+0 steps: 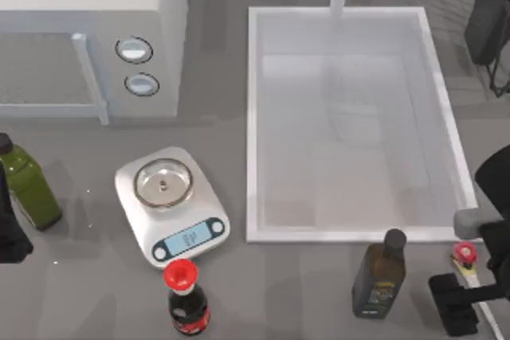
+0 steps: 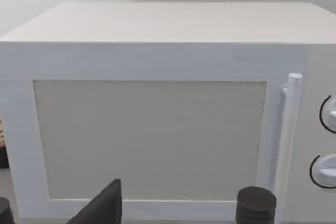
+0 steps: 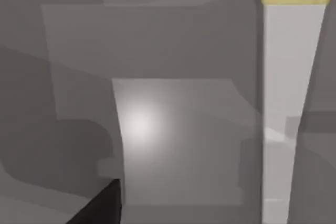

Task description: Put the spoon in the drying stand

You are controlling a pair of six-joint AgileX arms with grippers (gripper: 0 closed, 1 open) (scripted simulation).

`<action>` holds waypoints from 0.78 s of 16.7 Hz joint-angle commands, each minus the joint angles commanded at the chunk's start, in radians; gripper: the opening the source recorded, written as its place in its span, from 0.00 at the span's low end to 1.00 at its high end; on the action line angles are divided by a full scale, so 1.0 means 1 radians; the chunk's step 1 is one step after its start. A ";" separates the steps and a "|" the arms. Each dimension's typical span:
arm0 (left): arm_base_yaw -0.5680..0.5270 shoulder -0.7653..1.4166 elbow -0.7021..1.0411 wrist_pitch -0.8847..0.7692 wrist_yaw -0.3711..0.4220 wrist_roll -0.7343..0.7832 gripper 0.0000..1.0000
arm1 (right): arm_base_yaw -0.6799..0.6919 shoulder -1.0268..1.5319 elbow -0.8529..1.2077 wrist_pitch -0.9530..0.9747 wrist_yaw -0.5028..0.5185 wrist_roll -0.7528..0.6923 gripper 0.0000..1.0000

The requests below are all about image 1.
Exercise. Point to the small round microwave knob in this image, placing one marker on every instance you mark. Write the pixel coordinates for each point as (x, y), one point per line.
(141, 84)

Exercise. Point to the white sink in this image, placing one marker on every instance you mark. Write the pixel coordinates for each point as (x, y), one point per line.
(446, 117)

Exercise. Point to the pale grey rounded box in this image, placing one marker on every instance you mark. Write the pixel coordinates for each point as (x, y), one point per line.
(468, 222)

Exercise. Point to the pale microwave oven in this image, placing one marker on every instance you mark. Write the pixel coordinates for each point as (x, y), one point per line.
(167, 37)

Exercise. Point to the microwave oven door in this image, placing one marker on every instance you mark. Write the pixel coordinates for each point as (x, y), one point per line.
(40, 69)

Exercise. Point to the dark bottle with red cap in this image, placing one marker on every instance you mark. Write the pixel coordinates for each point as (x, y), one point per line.
(187, 308)

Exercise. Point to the dark olive oil bottle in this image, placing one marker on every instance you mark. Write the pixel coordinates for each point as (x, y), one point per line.
(378, 280)

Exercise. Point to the white kitchen scale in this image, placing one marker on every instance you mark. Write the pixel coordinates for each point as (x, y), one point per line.
(175, 212)

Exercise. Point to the large round microwave knob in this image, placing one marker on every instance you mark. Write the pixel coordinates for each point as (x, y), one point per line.
(134, 49)

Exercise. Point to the green bottle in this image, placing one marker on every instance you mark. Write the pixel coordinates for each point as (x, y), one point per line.
(30, 188)

